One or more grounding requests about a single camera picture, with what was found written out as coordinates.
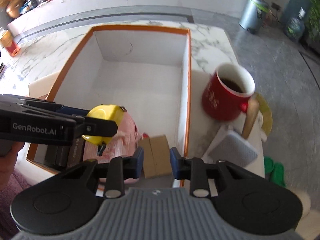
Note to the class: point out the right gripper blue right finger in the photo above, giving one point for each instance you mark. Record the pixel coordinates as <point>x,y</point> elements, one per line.
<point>193,170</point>

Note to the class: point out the black small box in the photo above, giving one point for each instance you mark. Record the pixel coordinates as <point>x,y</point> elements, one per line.
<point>57,155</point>

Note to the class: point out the yellow tape measure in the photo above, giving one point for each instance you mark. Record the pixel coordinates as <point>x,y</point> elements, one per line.
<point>106,120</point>

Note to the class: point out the orange tea bottle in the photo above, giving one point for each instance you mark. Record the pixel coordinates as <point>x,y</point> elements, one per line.
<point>7,42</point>

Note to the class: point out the pink cloth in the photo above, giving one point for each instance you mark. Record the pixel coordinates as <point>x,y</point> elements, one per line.
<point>123,144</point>

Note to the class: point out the white glasses case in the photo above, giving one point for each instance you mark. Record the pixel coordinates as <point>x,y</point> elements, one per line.
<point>40,88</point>

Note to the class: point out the silver pedal trash bin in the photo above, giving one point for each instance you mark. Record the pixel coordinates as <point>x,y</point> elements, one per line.
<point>253,15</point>

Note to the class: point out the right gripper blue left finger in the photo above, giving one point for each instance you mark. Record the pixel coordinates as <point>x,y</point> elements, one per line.
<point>120,169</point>

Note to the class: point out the brown photo box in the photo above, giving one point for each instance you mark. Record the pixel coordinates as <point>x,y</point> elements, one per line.
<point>76,152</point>

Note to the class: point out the water jug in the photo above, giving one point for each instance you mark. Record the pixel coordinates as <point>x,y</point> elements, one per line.
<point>295,27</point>

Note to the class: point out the orange cardboard box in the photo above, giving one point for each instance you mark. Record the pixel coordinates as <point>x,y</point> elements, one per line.
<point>145,69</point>

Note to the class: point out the purple fluffy blanket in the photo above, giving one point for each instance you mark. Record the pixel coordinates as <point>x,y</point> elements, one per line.
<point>16,184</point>

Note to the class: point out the red mug wooden handle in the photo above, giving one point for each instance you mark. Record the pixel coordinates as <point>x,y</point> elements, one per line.
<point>229,93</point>

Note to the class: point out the copper vase dried flowers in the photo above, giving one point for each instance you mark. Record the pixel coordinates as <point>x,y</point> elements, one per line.
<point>12,7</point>

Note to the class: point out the tan wooden box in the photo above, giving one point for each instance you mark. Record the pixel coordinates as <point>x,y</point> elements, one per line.
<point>156,156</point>

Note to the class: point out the person left hand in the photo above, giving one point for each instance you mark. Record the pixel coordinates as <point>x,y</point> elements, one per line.
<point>7,163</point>

